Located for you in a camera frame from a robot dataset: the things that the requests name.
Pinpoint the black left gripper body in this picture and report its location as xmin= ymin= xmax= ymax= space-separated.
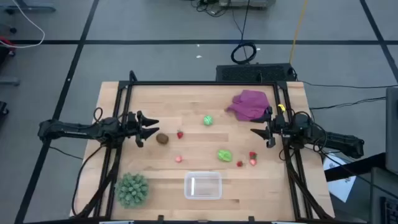
xmin=123 ymin=110 xmax=146 ymax=149

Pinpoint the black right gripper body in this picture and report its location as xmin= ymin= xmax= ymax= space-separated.
xmin=266 ymin=107 xmax=292 ymax=149

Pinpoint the brown kiwi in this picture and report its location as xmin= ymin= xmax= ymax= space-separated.
xmin=155 ymin=133 xmax=170 ymax=146

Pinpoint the green toy lettuce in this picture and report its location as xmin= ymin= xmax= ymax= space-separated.
xmin=217 ymin=149 xmax=233 ymax=163

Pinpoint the clear plastic tupperware container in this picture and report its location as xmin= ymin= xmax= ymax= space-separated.
xmin=183 ymin=170 xmax=223 ymax=200

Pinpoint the purple cloth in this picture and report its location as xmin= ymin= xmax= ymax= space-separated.
xmin=226 ymin=89 xmax=271 ymax=122

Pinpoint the black computer box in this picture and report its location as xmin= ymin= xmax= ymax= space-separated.
xmin=215 ymin=63 xmax=298 ymax=83

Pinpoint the potted green succulent plant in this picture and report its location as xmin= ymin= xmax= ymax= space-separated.
xmin=114 ymin=172 xmax=150 ymax=209

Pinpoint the white paper sheet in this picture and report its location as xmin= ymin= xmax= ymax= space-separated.
xmin=323 ymin=154 xmax=357 ymax=203

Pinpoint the black bar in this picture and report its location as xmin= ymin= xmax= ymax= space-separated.
xmin=325 ymin=152 xmax=386 ymax=183

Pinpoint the grey power box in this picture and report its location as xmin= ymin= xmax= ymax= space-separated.
xmin=219 ymin=0 xmax=276 ymax=7

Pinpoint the red rolling stool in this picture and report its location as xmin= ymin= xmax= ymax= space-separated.
xmin=0 ymin=35 xmax=16 ymax=57

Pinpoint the black cable loop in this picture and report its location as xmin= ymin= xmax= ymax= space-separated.
xmin=93 ymin=107 xmax=104 ymax=124

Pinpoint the black aluminium frame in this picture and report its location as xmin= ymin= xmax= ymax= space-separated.
xmin=73 ymin=70 xmax=335 ymax=220

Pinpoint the coiled black cable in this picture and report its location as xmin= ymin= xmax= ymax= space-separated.
xmin=230 ymin=0 xmax=257 ymax=65

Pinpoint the thin black cable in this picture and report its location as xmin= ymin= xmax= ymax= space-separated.
xmin=309 ymin=96 xmax=386 ymax=110
xmin=298 ymin=80 xmax=398 ymax=89

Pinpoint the yellow cable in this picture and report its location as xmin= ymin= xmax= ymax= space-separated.
xmin=289 ymin=0 xmax=309 ymax=65

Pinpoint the white cable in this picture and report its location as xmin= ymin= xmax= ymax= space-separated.
xmin=0 ymin=0 xmax=46 ymax=49

